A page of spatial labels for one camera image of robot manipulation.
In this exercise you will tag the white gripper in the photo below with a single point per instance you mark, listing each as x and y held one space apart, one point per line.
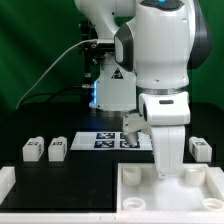
168 149

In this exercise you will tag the white square tabletop part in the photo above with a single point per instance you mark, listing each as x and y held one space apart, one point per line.
197 187

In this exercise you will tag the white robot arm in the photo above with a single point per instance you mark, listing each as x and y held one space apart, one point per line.
149 47

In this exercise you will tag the white left obstacle block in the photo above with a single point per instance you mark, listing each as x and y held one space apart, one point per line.
7 181

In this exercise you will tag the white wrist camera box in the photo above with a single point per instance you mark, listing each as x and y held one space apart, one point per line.
132 124

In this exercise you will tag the white marker base plate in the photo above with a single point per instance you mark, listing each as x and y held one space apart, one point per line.
108 141

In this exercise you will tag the black camera stand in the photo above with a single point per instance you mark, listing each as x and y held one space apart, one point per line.
93 55

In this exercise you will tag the white front table rail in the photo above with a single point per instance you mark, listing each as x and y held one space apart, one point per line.
146 218

